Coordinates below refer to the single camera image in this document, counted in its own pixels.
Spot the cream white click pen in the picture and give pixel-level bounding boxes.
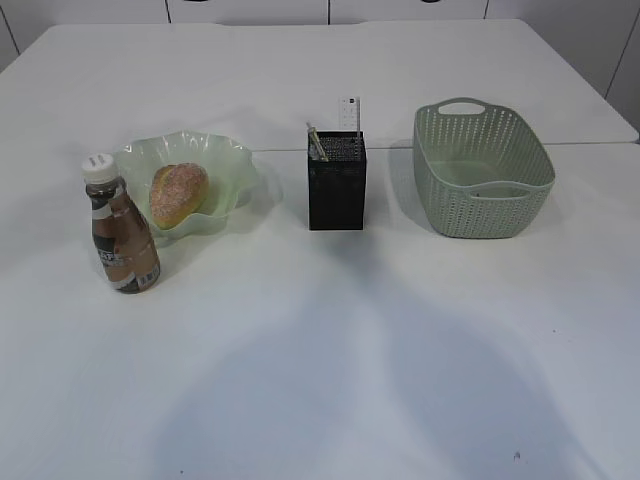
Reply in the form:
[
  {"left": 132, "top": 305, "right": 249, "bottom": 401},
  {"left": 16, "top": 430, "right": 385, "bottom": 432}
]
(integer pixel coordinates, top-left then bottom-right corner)
[{"left": 306, "top": 122, "right": 329, "bottom": 162}]

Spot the clear plastic ruler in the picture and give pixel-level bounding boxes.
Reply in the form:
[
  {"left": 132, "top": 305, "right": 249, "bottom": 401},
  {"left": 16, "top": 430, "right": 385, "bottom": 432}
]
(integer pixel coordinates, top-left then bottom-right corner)
[{"left": 338, "top": 96, "right": 361, "bottom": 132}]

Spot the sugared bread loaf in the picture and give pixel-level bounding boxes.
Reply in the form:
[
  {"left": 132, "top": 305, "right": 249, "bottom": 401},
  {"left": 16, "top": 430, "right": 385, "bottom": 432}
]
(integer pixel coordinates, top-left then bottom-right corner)
[{"left": 149, "top": 163, "right": 209, "bottom": 230}]

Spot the brown plastic drink bottle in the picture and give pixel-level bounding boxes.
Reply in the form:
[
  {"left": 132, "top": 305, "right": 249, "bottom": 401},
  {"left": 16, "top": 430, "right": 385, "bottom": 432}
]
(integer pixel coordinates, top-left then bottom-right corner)
[{"left": 82, "top": 154, "right": 160, "bottom": 294}]

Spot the black mesh pen holder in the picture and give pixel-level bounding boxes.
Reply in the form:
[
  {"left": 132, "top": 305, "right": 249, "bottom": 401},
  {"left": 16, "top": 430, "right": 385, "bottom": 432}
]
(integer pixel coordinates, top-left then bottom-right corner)
[{"left": 307, "top": 131, "right": 367, "bottom": 231}]

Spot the green wavy glass plate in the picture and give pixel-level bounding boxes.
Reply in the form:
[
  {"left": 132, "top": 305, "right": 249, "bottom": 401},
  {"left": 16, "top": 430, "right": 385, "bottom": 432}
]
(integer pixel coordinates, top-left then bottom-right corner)
[{"left": 113, "top": 130, "right": 259, "bottom": 242}]

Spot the green plastic woven basket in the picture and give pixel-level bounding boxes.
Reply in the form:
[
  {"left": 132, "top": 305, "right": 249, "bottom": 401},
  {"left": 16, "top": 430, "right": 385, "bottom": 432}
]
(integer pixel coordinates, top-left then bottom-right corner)
[{"left": 413, "top": 97, "right": 556, "bottom": 239}]

